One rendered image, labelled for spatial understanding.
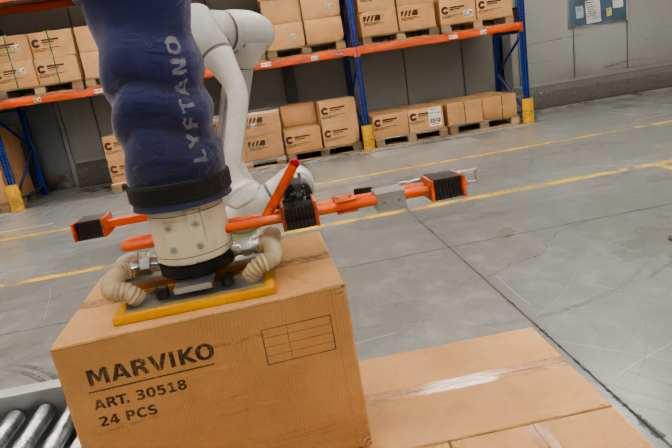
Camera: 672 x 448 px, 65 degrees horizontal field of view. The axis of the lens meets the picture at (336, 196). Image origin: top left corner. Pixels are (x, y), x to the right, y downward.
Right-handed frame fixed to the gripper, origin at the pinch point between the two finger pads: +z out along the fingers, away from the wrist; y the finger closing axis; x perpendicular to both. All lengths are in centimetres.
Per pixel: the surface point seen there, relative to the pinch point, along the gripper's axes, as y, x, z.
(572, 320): 109, -125, -107
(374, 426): 54, -8, 9
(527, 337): 54, -59, -15
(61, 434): 54, 75, -14
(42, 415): 54, 84, -25
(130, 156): -20.1, 32.6, 8.6
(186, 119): -25.7, 20.0, 9.0
